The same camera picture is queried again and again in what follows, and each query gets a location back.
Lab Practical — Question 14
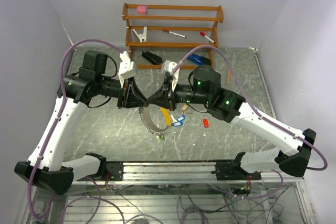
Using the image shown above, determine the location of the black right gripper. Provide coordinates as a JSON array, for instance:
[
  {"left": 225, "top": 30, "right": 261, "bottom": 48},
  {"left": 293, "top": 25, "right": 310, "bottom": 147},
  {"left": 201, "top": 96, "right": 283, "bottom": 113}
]
[{"left": 147, "top": 77, "right": 211, "bottom": 112}]

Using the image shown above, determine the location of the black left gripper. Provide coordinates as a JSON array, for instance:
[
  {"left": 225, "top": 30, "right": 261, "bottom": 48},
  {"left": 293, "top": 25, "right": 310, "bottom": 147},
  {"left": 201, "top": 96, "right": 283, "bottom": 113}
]
[{"left": 96, "top": 76, "right": 149, "bottom": 109}]

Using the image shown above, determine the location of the large keyring with keys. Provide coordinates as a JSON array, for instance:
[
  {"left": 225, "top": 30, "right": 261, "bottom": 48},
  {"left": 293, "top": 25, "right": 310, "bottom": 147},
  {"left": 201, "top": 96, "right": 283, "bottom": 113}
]
[{"left": 139, "top": 107, "right": 172, "bottom": 141}]

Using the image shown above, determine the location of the red key tag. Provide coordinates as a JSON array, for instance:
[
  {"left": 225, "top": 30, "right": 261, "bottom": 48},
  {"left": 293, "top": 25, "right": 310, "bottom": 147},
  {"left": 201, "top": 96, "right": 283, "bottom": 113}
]
[{"left": 202, "top": 118, "right": 209, "bottom": 128}]

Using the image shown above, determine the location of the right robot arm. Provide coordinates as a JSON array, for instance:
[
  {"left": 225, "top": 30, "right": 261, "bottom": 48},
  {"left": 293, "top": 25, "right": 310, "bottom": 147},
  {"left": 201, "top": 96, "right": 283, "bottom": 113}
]
[{"left": 147, "top": 65, "right": 316, "bottom": 180}]

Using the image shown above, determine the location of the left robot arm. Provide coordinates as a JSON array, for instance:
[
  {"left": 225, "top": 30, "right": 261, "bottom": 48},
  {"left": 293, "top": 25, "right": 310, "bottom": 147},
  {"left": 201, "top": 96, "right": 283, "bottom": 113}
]
[{"left": 14, "top": 50, "right": 145, "bottom": 195}]

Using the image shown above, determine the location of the yellow tagged key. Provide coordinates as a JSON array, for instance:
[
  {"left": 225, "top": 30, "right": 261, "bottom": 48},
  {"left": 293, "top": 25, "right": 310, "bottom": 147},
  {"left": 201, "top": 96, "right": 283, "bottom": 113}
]
[{"left": 181, "top": 103, "right": 193, "bottom": 115}]

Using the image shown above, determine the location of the blue key tag pair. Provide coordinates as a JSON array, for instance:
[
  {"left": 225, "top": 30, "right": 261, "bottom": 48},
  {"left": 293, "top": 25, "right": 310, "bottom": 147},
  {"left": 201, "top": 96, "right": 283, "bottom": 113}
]
[{"left": 171, "top": 115, "right": 186, "bottom": 127}]

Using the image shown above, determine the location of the black stapler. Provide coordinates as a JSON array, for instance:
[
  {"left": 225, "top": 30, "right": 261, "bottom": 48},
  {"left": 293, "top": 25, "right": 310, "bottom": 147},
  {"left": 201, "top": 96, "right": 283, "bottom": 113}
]
[{"left": 141, "top": 50, "right": 163, "bottom": 65}]

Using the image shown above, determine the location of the blue stapler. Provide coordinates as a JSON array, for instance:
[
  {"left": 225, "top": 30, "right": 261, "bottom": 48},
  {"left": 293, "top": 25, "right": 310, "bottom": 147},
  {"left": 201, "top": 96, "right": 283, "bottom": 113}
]
[{"left": 187, "top": 53, "right": 212, "bottom": 66}]

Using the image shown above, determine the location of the wooden three-tier shelf rack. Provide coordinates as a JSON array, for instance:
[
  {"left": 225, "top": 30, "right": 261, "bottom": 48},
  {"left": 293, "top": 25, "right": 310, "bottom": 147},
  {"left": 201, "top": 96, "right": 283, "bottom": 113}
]
[{"left": 122, "top": 3, "right": 224, "bottom": 57}]

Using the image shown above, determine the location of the white clip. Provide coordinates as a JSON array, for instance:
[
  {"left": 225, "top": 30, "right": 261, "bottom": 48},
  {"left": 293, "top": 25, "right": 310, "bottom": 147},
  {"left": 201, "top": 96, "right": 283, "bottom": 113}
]
[{"left": 132, "top": 26, "right": 148, "bottom": 43}]

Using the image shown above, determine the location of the orange pencil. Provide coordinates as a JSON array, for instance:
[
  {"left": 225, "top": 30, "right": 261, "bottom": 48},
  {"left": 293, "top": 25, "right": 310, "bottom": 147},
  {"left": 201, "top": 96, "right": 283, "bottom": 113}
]
[{"left": 226, "top": 68, "right": 231, "bottom": 84}]

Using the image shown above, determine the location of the red-capped white marker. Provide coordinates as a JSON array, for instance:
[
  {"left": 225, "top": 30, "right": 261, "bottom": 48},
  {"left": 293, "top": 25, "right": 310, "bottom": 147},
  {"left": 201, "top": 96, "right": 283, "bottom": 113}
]
[{"left": 200, "top": 31, "right": 215, "bottom": 44}]

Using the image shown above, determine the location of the pink eraser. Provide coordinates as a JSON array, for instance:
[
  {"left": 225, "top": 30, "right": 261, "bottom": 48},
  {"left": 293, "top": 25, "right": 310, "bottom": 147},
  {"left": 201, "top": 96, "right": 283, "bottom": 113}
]
[{"left": 136, "top": 5, "right": 148, "bottom": 15}]

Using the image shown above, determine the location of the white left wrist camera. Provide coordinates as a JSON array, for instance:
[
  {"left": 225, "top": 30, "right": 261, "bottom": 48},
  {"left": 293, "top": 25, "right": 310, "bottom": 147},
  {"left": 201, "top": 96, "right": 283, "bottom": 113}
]
[{"left": 118, "top": 51, "right": 138, "bottom": 87}]

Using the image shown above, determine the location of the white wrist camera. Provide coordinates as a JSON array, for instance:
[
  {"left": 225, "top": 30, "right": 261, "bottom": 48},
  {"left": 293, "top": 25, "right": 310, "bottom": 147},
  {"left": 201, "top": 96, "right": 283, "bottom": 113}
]
[
  {"left": 118, "top": 51, "right": 138, "bottom": 87},
  {"left": 161, "top": 60, "right": 180, "bottom": 91}
]

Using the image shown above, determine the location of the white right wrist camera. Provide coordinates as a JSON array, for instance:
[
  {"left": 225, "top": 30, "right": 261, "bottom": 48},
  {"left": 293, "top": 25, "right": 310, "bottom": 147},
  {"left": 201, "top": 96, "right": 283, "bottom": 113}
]
[{"left": 161, "top": 60, "right": 180, "bottom": 91}]

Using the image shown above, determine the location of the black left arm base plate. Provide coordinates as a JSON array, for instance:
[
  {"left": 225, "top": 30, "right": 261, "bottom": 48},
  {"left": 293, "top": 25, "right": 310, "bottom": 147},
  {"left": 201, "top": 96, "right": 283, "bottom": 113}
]
[{"left": 106, "top": 162, "right": 124, "bottom": 181}]

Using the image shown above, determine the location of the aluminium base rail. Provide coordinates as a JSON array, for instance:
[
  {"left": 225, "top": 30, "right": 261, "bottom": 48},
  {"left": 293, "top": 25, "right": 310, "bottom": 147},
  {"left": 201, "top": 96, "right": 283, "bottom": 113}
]
[{"left": 31, "top": 161, "right": 305, "bottom": 185}]

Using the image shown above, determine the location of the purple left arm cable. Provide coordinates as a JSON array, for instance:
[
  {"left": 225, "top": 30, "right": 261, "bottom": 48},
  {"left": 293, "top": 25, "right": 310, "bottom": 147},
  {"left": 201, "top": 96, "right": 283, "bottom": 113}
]
[{"left": 27, "top": 39, "right": 125, "bottom": 224}]

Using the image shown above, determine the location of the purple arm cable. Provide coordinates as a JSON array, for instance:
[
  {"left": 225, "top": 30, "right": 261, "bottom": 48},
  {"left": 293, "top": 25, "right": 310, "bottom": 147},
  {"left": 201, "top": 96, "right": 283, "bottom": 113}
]
[
  {"left": 27, "top": 39, "right": 125, "bottom": 224},
  {"left": 170, "top": 45, "right": 329, "bottom": 200}
]

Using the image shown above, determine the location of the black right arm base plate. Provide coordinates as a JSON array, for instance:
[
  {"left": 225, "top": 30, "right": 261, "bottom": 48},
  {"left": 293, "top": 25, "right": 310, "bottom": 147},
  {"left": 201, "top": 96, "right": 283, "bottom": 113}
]
[{"left": 211, "top": 160, "right": 261, "bottom": 181}]

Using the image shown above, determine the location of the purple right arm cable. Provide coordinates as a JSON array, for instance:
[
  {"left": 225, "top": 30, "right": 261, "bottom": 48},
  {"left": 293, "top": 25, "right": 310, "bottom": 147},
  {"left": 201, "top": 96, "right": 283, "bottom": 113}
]
[{"left": 170, "top": 45, "right": 329, "bottom": 200}]

